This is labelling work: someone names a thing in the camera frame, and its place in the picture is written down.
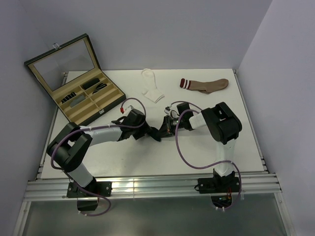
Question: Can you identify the striped rolled sock left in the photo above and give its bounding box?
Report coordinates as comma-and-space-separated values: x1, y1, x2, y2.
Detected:
61, 92, 76, 104

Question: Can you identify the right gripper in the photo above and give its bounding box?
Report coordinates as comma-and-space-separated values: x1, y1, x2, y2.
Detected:
156, 115, 185, 138

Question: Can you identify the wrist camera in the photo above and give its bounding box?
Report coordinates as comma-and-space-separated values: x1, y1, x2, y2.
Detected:
164, 102, 190, 118
120, 105, 145, 126

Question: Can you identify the white sock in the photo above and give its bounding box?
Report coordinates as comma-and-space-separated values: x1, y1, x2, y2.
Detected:
141, 68, 164, 103

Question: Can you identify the striped rolled sock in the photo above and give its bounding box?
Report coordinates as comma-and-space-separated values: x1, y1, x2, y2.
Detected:
92, 83, 107, 94
61, 92, 76, 104

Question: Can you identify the grey sock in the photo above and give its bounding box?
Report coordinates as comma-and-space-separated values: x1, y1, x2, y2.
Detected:
69, 94, 85, 108

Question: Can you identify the aluminium frame rail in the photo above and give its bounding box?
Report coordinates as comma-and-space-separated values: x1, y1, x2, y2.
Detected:
23, 173, 282, 202

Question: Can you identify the black compartment storage box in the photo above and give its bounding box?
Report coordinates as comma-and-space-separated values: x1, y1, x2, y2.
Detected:
24, 33, 126, 125

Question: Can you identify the striped rolled sock right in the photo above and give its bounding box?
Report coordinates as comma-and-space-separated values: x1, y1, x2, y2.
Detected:
92, 83, 107, 94

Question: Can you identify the navy blue sock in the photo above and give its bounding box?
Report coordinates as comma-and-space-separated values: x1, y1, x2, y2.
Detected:
148, 127, 161, 142

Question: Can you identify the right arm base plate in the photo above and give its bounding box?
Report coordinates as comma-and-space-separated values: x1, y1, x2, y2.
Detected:
194, 177, 241, 194

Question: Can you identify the tan sock with red cuff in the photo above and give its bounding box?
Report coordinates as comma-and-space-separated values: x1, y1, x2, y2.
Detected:
179, 78, 229, 94

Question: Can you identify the black rolled sock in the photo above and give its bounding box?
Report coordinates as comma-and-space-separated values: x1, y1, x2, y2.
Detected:
81, 78, 100, 90

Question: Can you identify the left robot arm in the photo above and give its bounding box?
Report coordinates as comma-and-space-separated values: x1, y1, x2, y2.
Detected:
46, 121, 156, 196

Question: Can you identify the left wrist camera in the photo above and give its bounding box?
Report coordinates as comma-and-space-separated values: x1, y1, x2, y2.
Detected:
120, 105, 145, 126

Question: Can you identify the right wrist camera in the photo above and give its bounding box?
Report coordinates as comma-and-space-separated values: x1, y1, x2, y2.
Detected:
164, 102, 190, 118

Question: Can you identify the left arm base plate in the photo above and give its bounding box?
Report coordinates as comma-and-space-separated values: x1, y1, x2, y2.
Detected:
66, 181, 112, 198

